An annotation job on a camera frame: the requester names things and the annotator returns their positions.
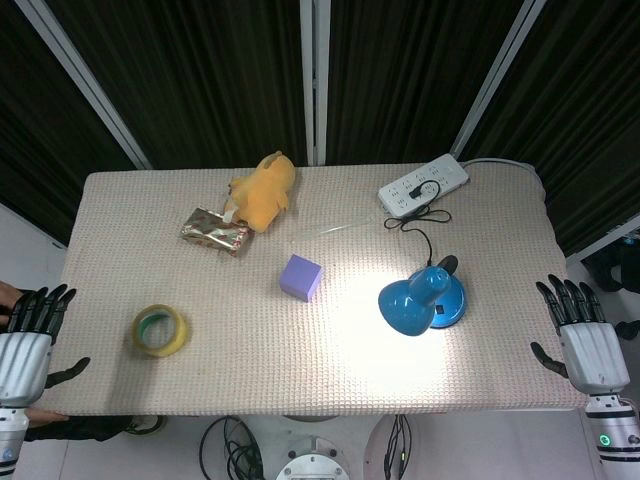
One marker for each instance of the purple foam cube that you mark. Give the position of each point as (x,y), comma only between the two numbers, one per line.
(301,278)

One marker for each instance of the shiny foil tissue pack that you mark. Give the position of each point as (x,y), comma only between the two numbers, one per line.
(215,232)

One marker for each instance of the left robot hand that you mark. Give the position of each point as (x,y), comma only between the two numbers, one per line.
(20,352)

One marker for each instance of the white power strip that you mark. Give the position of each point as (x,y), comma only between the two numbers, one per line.
(424,184)

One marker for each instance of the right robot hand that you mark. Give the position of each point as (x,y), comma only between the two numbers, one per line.
(590,350)

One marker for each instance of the orange plush toy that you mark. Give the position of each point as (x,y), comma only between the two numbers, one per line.
(265,192)

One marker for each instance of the black equipment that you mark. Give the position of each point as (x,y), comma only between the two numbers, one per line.
(617,267)

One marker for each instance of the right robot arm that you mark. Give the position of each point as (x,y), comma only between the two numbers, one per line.
(612,432)

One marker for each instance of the person's hand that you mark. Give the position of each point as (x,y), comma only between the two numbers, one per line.
(10,300)

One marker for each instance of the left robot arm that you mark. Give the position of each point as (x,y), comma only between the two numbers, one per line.
(11,442)

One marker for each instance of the person's shoe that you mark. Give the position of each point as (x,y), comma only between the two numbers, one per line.
(146,425)

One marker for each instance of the yellow tape roll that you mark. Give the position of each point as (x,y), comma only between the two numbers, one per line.
(161,331)

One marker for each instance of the blue desk lamp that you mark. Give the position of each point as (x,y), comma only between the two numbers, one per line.
(422,302)

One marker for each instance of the white frame post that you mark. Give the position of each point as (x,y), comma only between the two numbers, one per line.
(495,75)
(82,80)
(315,80)

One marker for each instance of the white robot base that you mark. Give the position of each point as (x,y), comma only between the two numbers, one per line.
(312,452)

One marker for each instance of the white textured table cloth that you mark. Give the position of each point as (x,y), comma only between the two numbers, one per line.
(310,360)

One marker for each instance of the clear plastic stick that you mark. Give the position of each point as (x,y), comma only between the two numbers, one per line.
(340,227)

